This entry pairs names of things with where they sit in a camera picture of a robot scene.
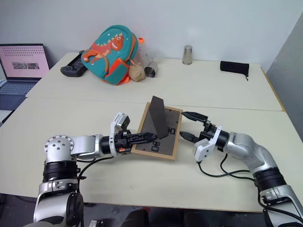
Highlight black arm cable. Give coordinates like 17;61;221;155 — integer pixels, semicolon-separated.
77;155;114;182
196;153;258;184

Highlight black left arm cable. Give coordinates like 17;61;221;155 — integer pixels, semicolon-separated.
77;155;114;182

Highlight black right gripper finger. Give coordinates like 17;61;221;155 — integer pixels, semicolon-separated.
181;111;209;123
179;131;201;143

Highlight open laptop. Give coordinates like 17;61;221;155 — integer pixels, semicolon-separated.
0;43;51;111

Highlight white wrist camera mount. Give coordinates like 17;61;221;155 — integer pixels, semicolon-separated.
109;112;132;157
193;126;223;163

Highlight wooden picture frame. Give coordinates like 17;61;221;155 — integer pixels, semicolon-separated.
131;95;184;162

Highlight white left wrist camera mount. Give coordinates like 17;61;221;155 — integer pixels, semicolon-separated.
109;112;132;157

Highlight clear plastic bag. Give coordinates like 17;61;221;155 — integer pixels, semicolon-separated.
136;50;155;67

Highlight dark rounded shape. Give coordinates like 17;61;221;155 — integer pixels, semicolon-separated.
125;209;150;227

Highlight black game controller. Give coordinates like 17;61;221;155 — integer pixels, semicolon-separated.
60;50;89;78

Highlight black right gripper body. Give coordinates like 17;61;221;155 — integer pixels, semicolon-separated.
199;117;218;140

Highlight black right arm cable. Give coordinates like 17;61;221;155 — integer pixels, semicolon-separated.
196;153;258;184

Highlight black drawstring pouch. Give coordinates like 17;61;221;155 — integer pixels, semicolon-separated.
219;61;250;82

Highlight teal dinosaur backpack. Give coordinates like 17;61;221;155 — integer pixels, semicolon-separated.
81;25;145;87

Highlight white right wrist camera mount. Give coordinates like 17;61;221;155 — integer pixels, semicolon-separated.
193;126;223;163

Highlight steel cup lying sideways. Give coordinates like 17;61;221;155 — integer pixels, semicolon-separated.
143;61;159;79

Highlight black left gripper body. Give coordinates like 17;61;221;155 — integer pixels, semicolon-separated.
114;129;133;156

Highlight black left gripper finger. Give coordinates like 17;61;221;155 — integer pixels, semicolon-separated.
129;132;155;140
129;135;159;145

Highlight upturned steel cup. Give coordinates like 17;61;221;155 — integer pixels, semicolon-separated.
182;45;194;65

